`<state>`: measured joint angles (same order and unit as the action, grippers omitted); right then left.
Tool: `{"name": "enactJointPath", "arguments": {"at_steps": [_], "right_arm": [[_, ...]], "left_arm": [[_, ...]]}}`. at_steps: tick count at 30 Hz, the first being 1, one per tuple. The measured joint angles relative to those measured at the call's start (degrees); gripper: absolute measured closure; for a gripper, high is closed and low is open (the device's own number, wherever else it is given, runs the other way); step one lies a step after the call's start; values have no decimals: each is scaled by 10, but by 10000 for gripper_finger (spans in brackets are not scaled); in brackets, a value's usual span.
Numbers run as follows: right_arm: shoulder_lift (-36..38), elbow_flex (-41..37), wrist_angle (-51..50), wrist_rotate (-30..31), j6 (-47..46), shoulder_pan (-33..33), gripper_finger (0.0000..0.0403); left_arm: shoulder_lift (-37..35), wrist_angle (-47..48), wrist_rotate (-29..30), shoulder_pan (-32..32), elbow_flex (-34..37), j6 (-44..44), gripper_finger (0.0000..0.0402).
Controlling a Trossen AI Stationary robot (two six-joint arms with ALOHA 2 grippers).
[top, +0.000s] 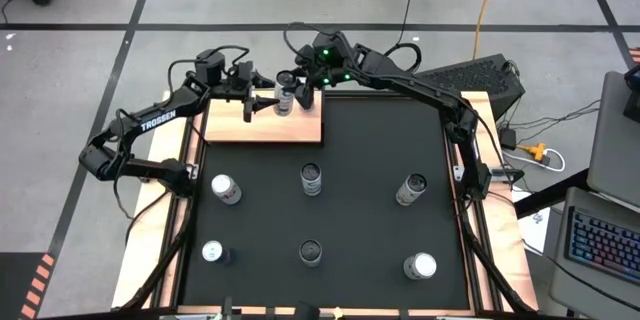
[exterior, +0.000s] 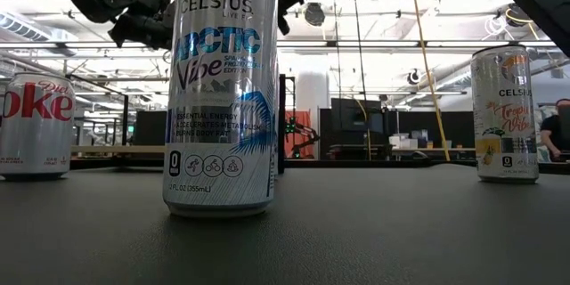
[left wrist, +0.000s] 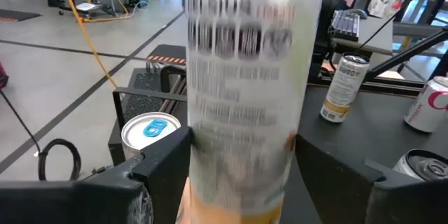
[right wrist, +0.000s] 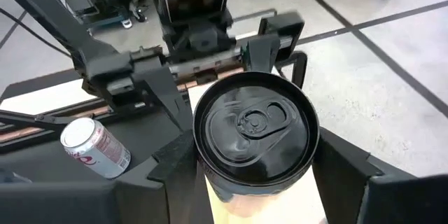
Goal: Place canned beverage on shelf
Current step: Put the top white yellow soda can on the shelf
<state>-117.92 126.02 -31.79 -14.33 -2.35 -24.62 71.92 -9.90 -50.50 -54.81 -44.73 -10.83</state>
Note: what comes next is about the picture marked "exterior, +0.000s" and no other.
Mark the person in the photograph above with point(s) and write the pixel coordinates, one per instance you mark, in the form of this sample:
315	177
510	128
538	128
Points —
552	133

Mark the white boxes stack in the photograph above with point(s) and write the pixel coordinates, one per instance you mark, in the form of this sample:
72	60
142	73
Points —
407	142

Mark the black metal shelf frame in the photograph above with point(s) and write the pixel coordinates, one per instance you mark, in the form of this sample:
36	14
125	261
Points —
281	142

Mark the silver Diet Coke can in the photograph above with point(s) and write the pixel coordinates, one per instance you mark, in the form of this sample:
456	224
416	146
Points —
35	133

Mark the wooden shelf board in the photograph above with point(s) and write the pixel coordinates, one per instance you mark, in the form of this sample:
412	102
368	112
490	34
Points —
116	149

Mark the black room divider panel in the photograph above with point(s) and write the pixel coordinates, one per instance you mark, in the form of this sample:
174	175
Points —
436	127

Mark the Celsius Arctic Vibe can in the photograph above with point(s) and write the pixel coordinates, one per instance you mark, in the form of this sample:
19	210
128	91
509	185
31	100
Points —
218	98

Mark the round black ceiling fixture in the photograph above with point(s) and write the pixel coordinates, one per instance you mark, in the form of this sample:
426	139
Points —
315	14

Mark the Celsius Tropical Vibe can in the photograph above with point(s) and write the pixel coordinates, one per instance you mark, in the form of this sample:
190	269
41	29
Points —
503	116

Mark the black aluminium rig frame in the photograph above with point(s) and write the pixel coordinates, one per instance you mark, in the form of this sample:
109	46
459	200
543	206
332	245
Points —
378	162

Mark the black monitor panel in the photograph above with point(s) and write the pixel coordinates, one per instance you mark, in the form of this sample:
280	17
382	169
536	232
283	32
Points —
149	127

